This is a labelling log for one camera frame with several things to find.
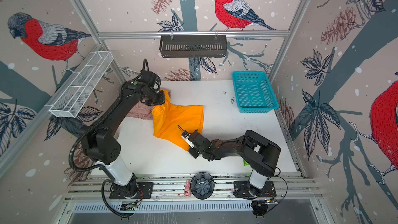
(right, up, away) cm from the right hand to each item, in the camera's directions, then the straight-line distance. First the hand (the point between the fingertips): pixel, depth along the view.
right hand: (189, 147), depth 89 cm
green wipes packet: (+31, -6, -7) cm, 33 cm away
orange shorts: (-13, +13, +9) cm, 21 cm away
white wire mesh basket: (-55, +36, -11) cm, 67 cm away
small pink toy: (+1, -14, -17) cm, 22 cm away
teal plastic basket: (+47, +32, +26) cm, 62 cm away
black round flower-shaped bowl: (+8, -14, -14) cm, 22 cm away
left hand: (-14, +27, -5) cm, 31 cm away
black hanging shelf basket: (-6, +65, +18) cm, 68 cm away
